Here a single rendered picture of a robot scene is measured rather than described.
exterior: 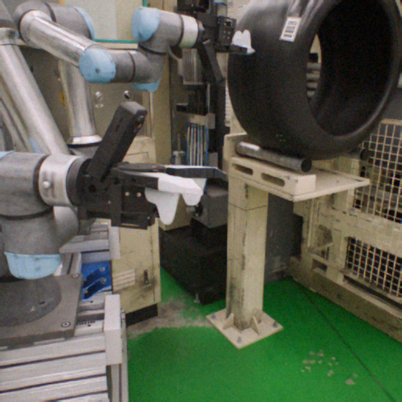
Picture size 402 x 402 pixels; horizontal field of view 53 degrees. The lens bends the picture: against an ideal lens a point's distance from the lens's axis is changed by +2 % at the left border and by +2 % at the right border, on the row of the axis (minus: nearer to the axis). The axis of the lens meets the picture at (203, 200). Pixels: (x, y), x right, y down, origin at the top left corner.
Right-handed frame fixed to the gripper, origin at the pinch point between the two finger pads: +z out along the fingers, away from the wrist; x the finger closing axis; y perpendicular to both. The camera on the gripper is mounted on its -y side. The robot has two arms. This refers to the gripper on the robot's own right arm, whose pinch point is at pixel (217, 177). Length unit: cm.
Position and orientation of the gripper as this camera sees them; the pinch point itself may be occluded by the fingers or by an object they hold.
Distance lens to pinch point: 52.8
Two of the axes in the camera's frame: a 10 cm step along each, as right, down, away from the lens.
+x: -2.4, 1.8, -9.5
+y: -0.3, 9.8, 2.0
